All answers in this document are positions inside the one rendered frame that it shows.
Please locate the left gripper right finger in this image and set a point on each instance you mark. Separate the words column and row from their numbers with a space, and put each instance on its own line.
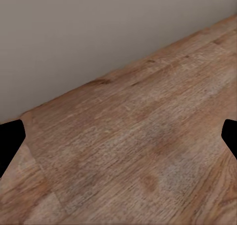
column 229, row 135

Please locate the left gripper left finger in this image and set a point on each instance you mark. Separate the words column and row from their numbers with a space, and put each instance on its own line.
column 12, row 135

